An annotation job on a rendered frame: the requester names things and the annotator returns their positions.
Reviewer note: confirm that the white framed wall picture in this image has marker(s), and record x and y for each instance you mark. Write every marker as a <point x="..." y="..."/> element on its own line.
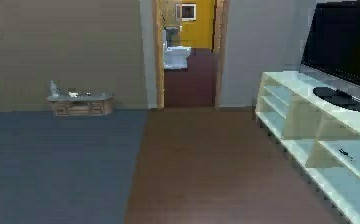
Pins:
<point x="188" y="12"/>

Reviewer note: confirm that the white shelf television stand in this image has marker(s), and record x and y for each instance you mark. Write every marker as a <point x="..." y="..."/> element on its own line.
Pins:
<point x="308" y="133"/>

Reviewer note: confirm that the low wooden table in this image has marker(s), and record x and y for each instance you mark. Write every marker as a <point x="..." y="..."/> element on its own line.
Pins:
<point x="81" y="106"/>

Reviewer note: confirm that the small white object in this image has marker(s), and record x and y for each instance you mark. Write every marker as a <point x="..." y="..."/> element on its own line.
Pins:
<point x="73" y="94"/>

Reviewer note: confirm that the small black remote control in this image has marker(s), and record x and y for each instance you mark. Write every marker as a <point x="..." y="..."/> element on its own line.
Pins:
<point x="345" y="153"/>

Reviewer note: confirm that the black television set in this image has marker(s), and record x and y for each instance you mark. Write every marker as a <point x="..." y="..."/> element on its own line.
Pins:
<point x="341" y="43"/>

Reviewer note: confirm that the white toilet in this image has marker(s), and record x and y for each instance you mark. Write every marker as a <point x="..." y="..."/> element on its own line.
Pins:
<point x="175" y="55"/>

